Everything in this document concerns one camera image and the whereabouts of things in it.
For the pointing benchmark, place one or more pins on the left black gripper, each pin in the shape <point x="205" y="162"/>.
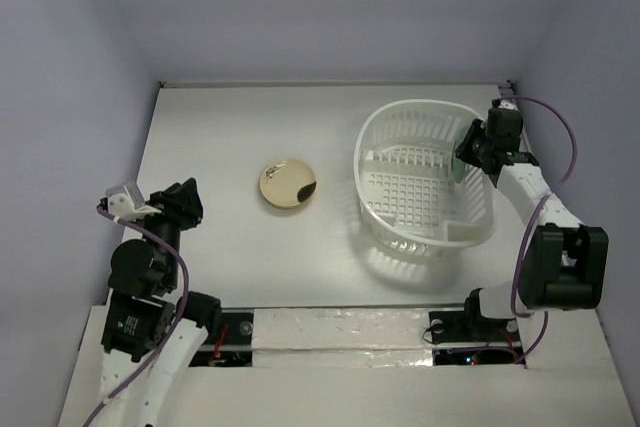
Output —
<point x="180" y="200"/>

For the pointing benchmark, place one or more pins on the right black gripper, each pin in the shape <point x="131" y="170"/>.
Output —
<point x="476" y="145"/>

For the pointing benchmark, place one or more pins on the pale green plate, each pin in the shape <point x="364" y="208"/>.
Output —
<point x="459" y="168"/>

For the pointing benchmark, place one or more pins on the white plastic dish rack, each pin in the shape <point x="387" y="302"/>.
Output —
<point x="411" y="197"/>

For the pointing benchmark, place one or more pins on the cream plate with black spot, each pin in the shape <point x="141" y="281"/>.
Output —
<point x="288" y="184"/>

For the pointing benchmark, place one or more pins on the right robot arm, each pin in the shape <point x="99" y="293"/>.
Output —
<point x="561" y="261"/>

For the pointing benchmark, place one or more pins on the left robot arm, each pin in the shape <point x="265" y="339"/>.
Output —
<point x="154" y="323"/>

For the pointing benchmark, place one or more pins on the foil covered front panel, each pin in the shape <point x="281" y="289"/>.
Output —
<point x="340" y="338"/>

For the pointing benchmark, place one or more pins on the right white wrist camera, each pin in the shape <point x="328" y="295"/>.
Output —
<point x="504" y="103"/>

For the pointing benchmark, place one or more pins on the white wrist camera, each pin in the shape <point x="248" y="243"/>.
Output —
<point x="504" y="103"/>
<point x="125" y="201"/>

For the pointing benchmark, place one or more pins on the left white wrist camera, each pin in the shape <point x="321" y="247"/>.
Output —
<point x="125" y="201"/>

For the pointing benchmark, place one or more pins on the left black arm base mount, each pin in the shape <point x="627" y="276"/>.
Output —
<point x="206" y="311"/>

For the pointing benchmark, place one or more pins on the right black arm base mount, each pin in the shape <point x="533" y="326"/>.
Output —
<point x="460" y="322"/>

